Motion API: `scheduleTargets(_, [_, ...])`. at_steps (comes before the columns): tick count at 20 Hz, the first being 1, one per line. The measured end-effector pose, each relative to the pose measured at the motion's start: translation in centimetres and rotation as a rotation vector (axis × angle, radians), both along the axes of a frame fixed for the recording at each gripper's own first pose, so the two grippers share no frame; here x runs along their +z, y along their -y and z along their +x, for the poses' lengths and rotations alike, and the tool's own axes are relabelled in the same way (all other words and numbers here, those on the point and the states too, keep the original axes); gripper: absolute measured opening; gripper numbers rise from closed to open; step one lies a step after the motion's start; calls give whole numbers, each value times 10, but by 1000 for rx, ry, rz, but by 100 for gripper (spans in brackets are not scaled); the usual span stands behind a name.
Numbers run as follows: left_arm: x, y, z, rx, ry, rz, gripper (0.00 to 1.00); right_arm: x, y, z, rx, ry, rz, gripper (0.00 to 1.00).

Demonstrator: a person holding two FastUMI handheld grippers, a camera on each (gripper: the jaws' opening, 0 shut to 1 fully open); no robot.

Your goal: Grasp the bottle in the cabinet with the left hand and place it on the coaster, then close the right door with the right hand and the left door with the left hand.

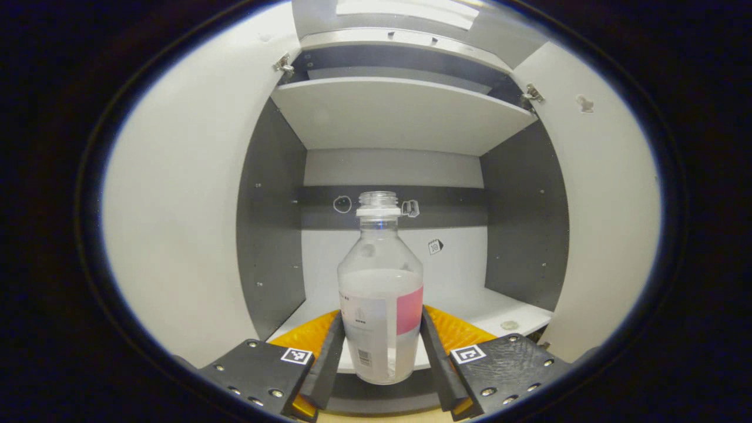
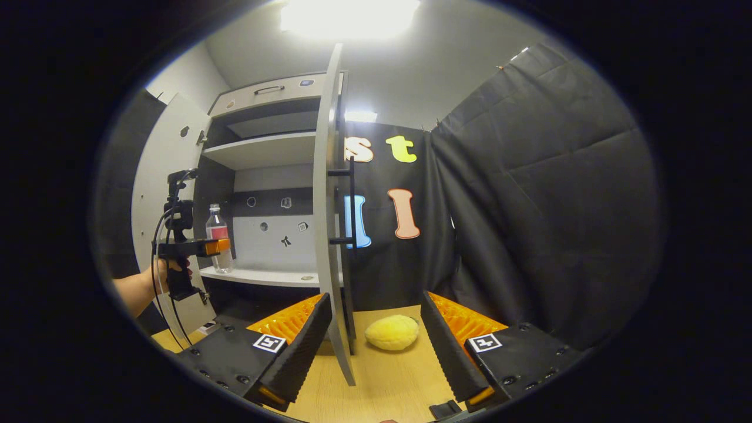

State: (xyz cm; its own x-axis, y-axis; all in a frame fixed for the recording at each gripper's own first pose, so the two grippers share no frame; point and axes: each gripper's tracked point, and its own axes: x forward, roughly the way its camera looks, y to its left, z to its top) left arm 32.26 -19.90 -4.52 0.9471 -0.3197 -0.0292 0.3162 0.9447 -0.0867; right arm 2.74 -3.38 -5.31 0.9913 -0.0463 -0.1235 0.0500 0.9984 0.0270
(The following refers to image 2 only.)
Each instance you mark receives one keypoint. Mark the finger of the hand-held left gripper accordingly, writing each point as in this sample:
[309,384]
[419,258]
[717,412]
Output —
[216,247]

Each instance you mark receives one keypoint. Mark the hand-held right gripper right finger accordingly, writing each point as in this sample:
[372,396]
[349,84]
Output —
[446,352]

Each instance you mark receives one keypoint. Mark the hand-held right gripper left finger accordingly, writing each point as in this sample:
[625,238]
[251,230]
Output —
[305,346]

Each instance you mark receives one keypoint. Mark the clear plastic bottle pink label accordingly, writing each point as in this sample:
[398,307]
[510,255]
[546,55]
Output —
[218,226]

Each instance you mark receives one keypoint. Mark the grey cabinet door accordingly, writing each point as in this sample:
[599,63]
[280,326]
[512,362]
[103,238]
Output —
[158,176]
[326,235]

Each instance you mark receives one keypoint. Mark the grey cabinet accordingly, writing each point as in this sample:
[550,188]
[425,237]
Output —
[264,150]

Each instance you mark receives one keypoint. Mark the grey cabinet drawer front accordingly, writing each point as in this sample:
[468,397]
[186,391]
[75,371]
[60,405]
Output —
[247,100]

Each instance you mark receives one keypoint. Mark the black backdrop cloth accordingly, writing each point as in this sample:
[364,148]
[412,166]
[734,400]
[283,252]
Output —
[529,205]

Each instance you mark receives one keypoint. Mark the small ceiling light panel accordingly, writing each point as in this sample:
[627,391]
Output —
[359,116]

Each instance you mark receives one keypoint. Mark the large ceiling light panel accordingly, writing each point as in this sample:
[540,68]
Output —
[349,17]

